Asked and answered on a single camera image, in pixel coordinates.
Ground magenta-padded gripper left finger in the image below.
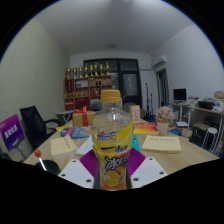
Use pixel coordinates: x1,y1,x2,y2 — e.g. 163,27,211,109
58,148,101,190

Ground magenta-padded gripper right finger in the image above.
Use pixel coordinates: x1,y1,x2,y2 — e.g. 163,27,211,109
126,147,169,190

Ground yellow-label drink bottle orange cap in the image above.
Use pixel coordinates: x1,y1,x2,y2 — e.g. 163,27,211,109
89,89,134,192

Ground black cup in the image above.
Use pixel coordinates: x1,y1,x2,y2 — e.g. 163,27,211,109
34,159,62,176

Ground white paper booklet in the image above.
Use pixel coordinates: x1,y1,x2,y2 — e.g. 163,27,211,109
75,134,95,157

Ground small pale yellow book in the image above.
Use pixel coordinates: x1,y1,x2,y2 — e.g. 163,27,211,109
49,134,79,159

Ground teal book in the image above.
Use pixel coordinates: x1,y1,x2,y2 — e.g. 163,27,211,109
130,134,142,153

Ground large pale yellow book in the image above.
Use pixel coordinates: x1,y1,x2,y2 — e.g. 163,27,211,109
140,134,183,155

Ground blue colourful book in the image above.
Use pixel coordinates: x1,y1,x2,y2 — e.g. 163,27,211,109
59,126,91,140

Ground orange red book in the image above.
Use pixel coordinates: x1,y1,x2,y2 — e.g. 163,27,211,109
132,121,160,135

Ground white stirrer with red ball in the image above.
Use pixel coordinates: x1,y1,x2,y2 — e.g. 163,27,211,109
33,149,48,172

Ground yellow gift box red ribbon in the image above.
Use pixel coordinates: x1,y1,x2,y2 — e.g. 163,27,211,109
72,105,97,128

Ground pink flowers in white pot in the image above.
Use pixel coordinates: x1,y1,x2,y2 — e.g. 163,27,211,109
155,105,175,136

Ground small upright cardboard carton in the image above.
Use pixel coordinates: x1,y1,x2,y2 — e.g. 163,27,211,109
128,104,142,124

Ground small round side table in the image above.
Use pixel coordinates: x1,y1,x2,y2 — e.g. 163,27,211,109
55,109,76,124

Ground black office chair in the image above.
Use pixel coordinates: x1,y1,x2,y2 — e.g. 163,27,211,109
19,105,64,150

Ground black tripod stand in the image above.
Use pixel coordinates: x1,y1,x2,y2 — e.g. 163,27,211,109
143,82,155,121

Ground white round stool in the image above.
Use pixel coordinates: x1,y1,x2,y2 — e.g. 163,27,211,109
202,126,218,151

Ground purple sign on stand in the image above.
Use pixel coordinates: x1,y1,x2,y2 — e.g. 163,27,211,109
0,113,26,158

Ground computer monitor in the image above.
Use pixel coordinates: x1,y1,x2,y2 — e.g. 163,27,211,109
172,87,188,103

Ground wooden side desk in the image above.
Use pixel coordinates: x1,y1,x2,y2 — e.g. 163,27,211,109
171,101,224,158

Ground wooden shelf unit with trophies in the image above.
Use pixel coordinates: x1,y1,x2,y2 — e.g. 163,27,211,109
63,61,113,111

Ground dark glass double door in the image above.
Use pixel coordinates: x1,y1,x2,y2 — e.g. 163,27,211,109
83,58,142,109

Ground white wall air conditioner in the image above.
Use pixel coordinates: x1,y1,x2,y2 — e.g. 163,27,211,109
151,54,168,69

